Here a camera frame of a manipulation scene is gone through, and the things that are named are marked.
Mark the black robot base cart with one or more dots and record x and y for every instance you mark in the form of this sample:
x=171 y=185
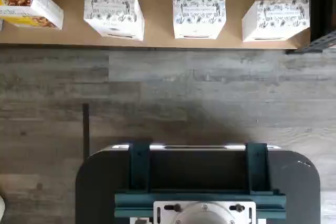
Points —
x=99 y=182

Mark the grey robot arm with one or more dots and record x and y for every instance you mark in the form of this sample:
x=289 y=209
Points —
x=204 y=214

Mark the white floral print box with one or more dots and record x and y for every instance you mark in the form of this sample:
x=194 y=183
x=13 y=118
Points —
x=275 y=16
x=114 y=11
x=199 y=14

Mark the yellow white granola box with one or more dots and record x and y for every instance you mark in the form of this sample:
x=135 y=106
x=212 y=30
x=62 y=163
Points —
x=39 y=6

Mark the thin black pole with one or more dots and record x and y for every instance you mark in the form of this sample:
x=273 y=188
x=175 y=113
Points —
x=85 y=129

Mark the white mounting plate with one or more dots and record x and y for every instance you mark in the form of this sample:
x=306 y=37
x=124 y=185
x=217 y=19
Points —
x=165 y=216

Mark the teal aluminium frame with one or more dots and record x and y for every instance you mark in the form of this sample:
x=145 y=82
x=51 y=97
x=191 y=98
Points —
x=139 y=200

